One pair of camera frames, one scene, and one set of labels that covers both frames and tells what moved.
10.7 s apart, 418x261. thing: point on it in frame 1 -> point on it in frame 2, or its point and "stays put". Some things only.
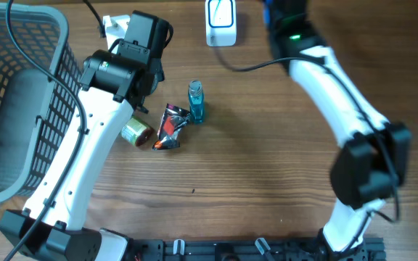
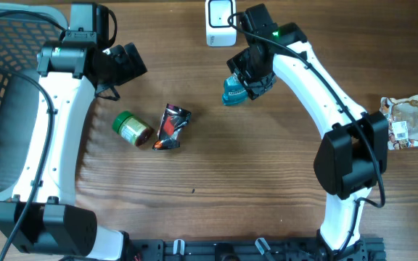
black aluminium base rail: [251, 249] stays put
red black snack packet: [168, 134] stays put
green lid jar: [137, 133] stays put
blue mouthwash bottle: [196, 98] -> [234, 92]
